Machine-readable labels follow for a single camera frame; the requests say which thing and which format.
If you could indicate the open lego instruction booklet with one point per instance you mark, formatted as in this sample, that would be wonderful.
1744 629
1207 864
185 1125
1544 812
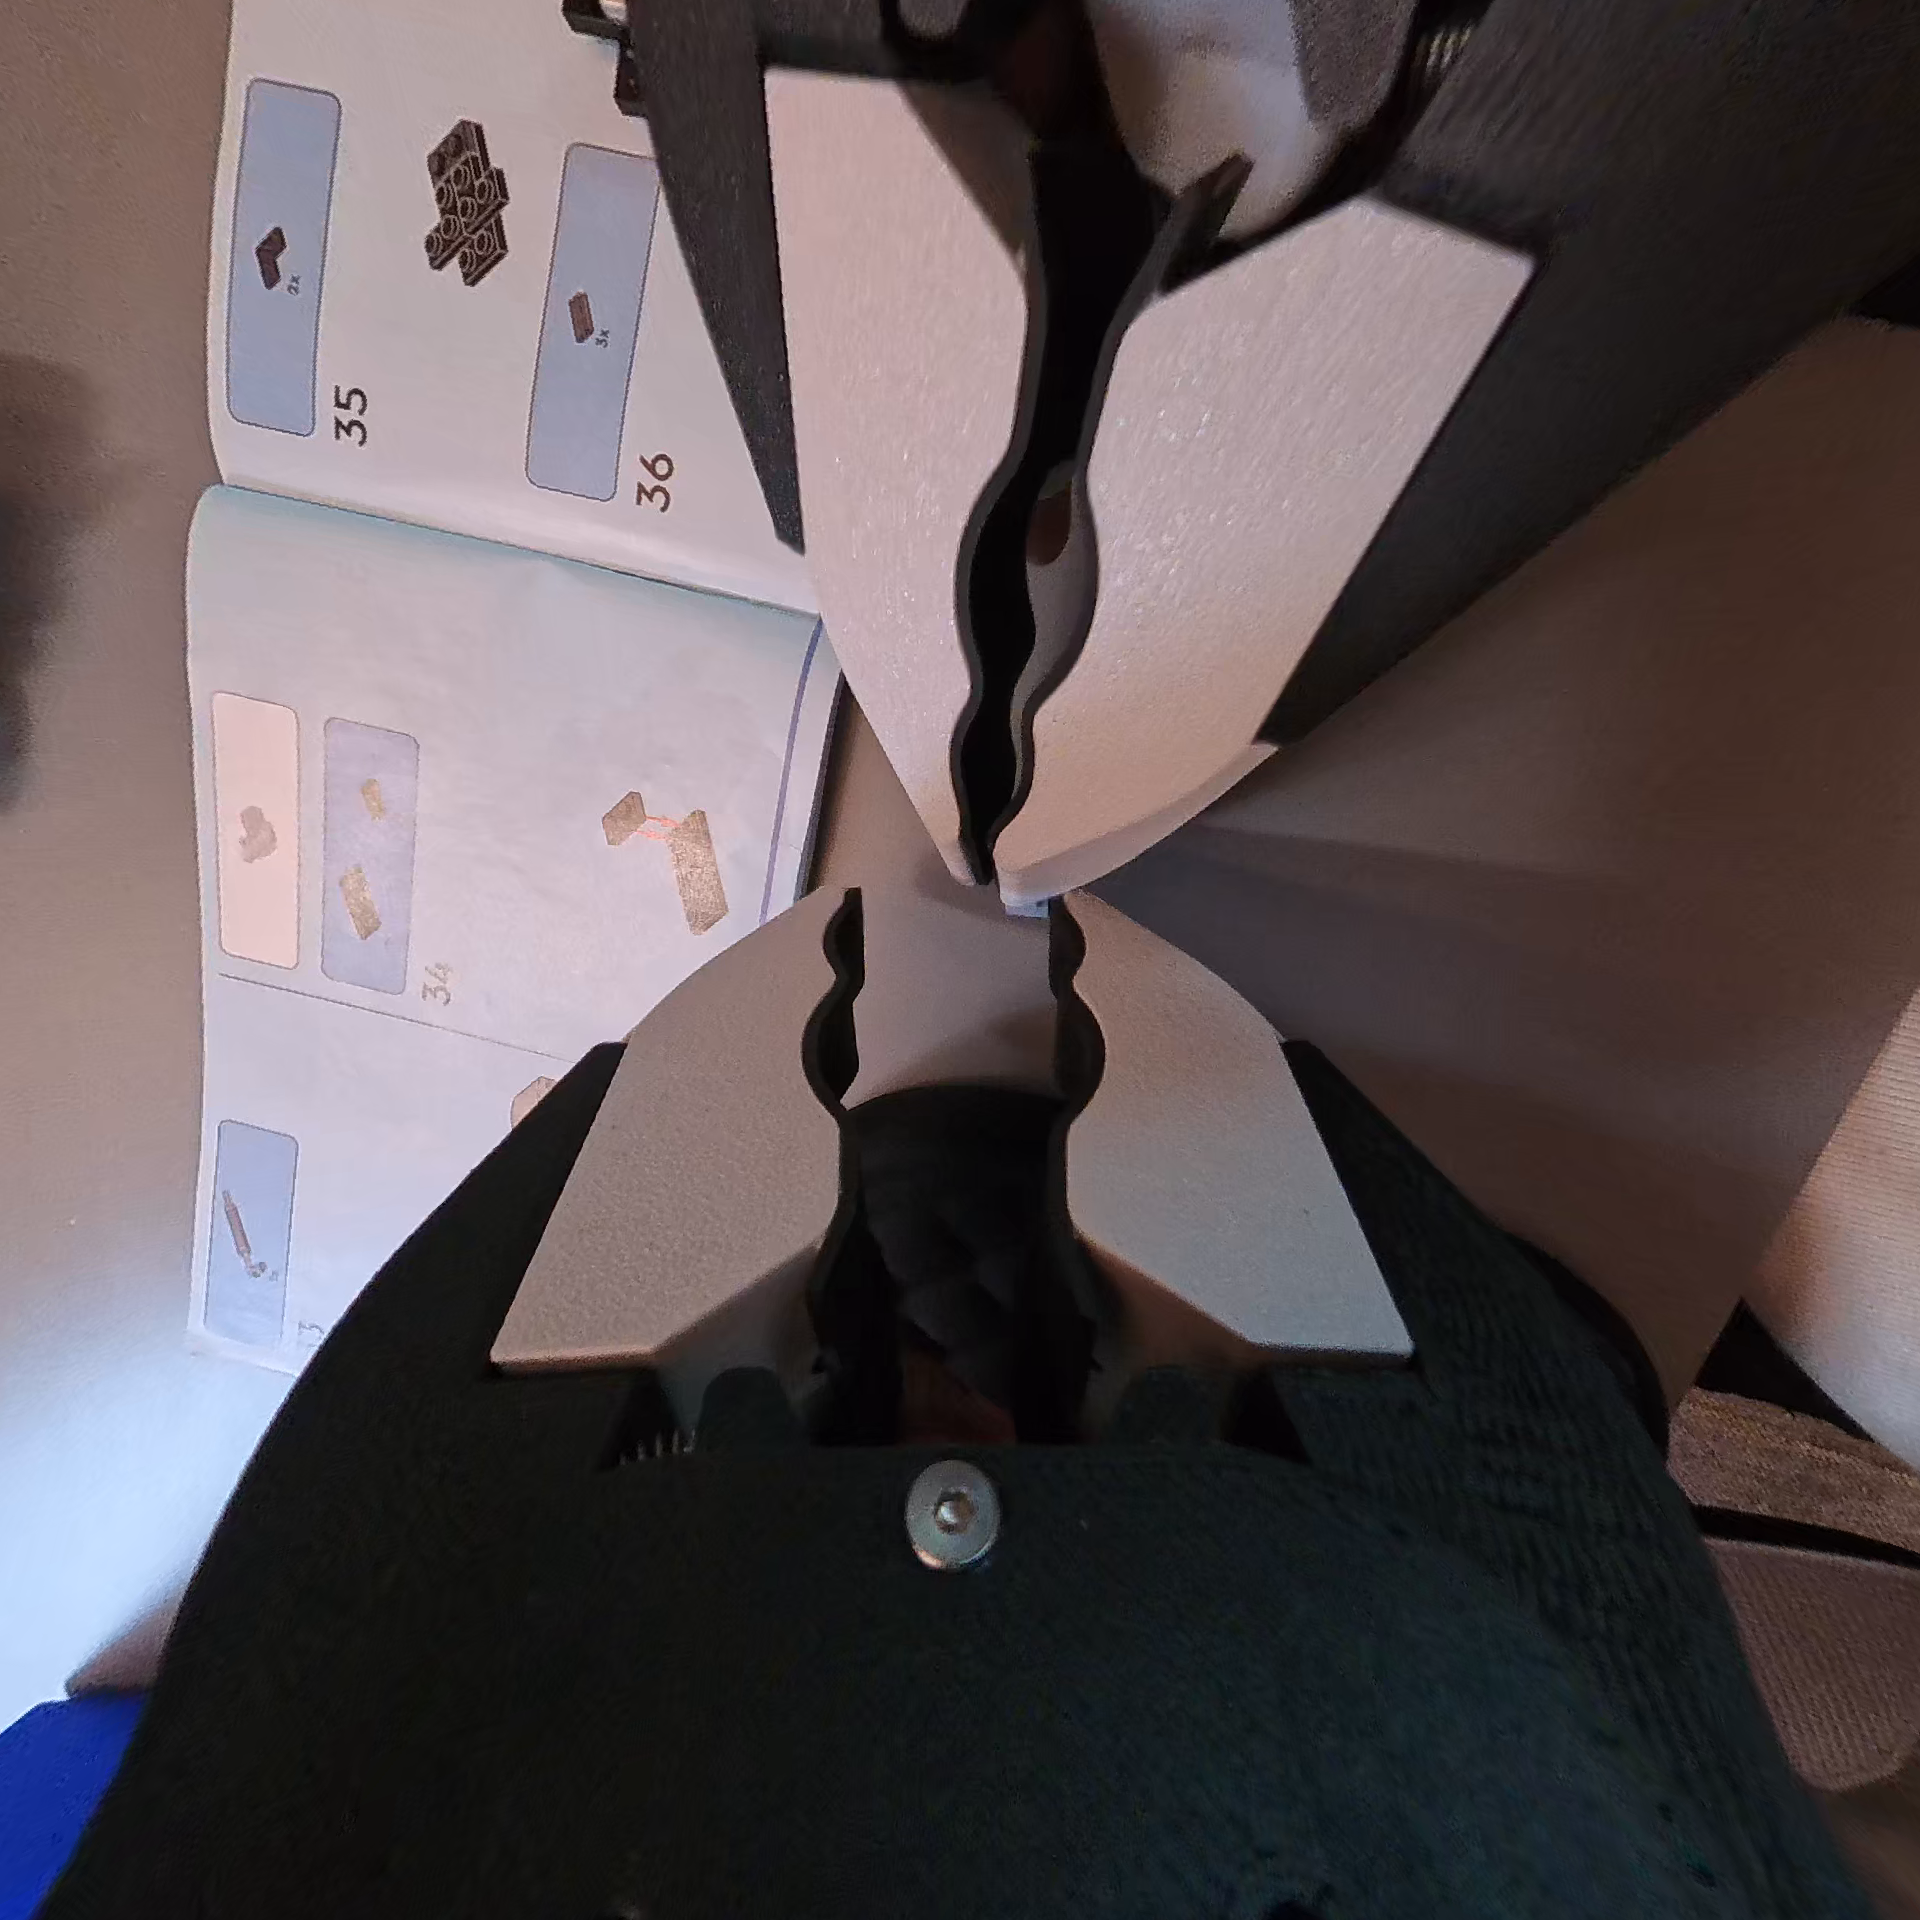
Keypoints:
524 676

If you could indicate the person's right hand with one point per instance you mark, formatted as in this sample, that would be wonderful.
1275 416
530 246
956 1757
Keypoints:
1054 525

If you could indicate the person's left hand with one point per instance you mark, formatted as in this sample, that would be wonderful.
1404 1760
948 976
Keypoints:
954 1411

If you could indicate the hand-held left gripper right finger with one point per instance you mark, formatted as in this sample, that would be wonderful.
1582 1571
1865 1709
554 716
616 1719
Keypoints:
1243 1200

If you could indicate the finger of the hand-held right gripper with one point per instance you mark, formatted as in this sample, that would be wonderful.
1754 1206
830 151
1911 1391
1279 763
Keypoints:
902 376
1275 495

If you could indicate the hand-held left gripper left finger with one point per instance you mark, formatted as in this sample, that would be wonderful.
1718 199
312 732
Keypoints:
674 1200

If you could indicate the black lego plate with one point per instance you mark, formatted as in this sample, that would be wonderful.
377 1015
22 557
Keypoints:
592 13

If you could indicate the blue cloth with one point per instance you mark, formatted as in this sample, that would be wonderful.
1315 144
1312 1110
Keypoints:
52 1815

